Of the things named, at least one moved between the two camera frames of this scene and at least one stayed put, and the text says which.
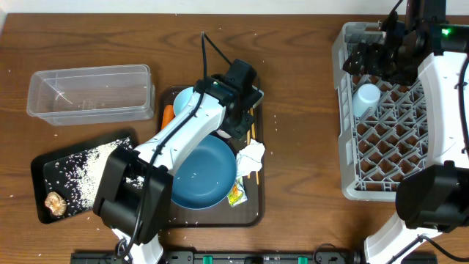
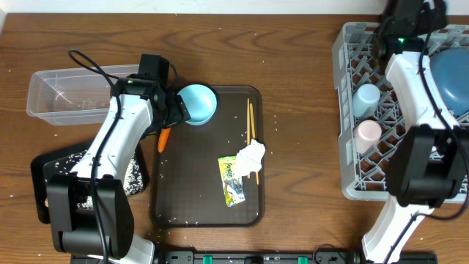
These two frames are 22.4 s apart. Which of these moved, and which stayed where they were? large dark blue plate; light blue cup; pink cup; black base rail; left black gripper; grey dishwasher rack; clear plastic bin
Moved: large dark blue plate; left black gripper; pink cup
Stayed: clear plastic bin; grey dishwasher rack; black base rail; light blue cup
